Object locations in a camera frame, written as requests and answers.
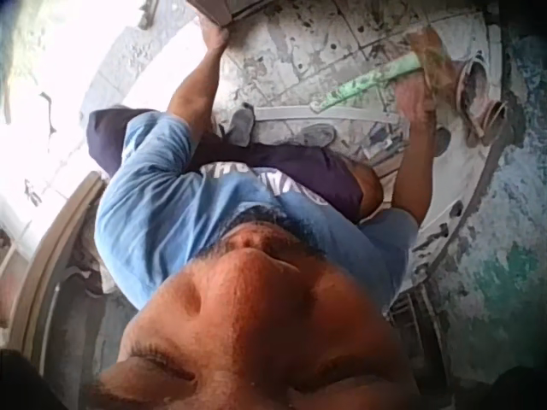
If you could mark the brown wooden frame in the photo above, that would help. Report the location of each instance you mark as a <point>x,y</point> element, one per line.
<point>55,256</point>

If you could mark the brown box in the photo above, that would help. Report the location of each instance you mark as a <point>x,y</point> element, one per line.
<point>220,9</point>

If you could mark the white curved pipe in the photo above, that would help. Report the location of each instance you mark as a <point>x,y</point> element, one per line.
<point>307,114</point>

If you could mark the person's left hand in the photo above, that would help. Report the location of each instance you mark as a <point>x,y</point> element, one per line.
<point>215,36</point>

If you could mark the person's right hand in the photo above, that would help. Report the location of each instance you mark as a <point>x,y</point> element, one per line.
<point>413,102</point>

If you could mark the grey metal rack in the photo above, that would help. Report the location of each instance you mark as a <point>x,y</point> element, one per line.
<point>416,329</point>

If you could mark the brown straw hand broom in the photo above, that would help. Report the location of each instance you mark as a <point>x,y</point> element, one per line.
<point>432,68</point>

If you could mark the person's legs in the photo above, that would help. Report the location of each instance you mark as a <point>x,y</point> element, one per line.
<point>295,166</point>

